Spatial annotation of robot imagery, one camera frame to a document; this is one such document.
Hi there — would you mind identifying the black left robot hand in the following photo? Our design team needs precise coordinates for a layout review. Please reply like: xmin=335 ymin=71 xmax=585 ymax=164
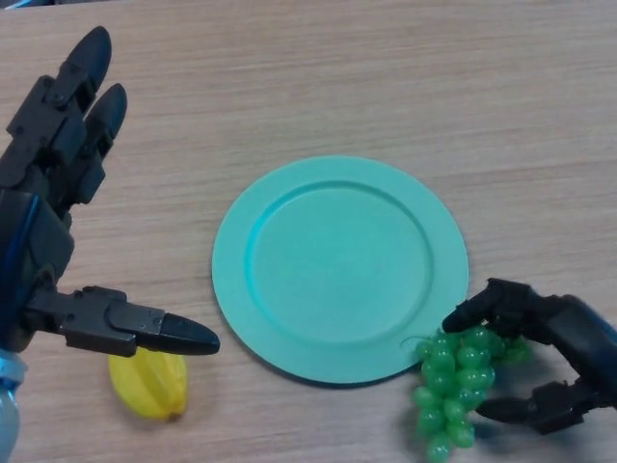
xmin=0 ymin=26 xmax=222 ymax=359

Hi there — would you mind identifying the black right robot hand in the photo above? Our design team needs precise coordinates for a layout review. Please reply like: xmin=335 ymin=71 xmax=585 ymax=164
xmin=442 ymin=278 xmax=617 ymax=435

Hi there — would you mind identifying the green plastic grape bunch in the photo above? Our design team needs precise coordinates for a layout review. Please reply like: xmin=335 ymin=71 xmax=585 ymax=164
xmin=399 ymin=325 xmax=534 ymax=462

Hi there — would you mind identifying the round teal plate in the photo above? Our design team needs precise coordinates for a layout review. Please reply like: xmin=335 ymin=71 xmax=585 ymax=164
xmin=211 ymin=153 xmax=469 ymax=387

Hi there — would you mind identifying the yellow starfruit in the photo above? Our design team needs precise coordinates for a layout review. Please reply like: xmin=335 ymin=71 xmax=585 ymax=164
xmin=108 ymin=351 xmax=188 ymax=423

